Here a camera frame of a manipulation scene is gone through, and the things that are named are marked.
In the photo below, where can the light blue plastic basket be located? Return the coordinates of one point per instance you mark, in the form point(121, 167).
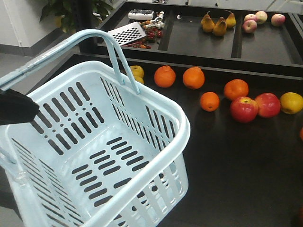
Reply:
point(103, 151)

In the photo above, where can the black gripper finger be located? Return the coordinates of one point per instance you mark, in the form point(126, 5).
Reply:
point(16, 108)

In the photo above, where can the yellow round fruit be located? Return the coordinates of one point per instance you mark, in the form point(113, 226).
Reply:
point(291, 103)

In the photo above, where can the small red fruit pile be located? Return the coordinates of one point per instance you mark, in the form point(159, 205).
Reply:
point(153, 31)

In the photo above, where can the knobbed orange left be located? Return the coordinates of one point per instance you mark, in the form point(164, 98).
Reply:
point(164, 76)

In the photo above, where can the orange behind apples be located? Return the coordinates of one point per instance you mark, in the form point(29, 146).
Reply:
point(235, 88)

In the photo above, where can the potted green plant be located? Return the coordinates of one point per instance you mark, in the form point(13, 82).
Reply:
point(74, 15)

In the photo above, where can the yellow brown pear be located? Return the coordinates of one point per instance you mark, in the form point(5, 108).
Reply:
point(207, 23)
point(230, 20)
point(220, 27)

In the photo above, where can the red apple left pair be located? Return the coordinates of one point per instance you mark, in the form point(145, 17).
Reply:
point(244, 109)

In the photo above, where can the pink red apple right pair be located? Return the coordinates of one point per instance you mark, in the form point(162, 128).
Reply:
point(268, 105)

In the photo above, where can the small orange middle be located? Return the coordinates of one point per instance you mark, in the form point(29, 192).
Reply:
point(209, 101)

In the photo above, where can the pink apple upper shelf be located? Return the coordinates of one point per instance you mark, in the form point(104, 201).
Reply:
point(249, 26)

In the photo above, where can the small orange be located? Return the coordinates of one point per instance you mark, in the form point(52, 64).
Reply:
point(209, 101)
point(301, 133)

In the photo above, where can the white electronic device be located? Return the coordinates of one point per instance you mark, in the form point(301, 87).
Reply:
point(141, 14)

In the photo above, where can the yellow apple front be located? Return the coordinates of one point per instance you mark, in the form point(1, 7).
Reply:
point(139, 79)

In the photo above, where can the white perforated tray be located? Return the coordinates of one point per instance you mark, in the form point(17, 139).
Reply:
point(128, 33)

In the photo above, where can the small orange front left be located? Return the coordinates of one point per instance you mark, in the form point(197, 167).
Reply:
point(301, 133)

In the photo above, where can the yellow apple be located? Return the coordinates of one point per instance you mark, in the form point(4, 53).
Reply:
point(139, 79)
point(137, 71)

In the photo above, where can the yellow apple back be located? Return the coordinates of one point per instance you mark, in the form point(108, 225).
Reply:
point(137, 71)

